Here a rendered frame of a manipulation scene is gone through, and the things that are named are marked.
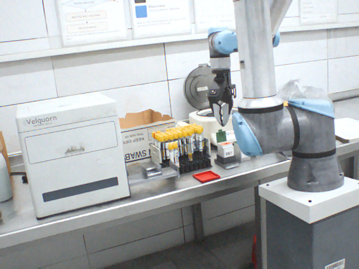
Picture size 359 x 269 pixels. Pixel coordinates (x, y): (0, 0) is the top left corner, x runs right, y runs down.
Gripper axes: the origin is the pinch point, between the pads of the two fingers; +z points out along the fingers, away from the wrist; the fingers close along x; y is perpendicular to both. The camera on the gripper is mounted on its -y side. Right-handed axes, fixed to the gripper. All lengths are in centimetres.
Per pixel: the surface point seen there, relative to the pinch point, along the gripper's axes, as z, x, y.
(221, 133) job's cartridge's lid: 2.0, -2.1, -6.3
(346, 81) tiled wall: 1, -36, 124
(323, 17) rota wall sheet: -39, -24, 108
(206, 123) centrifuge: 2.5, 11.0, 9.9
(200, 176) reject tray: 12.6, 0.0, -21.4
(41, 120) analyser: -14, 27, -59
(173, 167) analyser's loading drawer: 8.3, 6.7, -26.8
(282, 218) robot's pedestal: 17.5, -30.3, -34.0
